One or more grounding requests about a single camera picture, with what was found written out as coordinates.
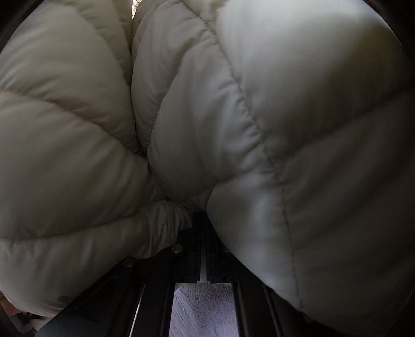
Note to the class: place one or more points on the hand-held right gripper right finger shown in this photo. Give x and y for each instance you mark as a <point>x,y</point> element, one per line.
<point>220,259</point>

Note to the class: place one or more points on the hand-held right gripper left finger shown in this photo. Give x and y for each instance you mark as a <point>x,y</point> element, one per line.
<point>155,269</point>

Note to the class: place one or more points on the beige puffer jacket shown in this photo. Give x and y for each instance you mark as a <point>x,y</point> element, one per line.
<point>227,129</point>

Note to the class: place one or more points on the lavender fleece blanket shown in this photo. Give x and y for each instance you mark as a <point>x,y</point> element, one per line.
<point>202,311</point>

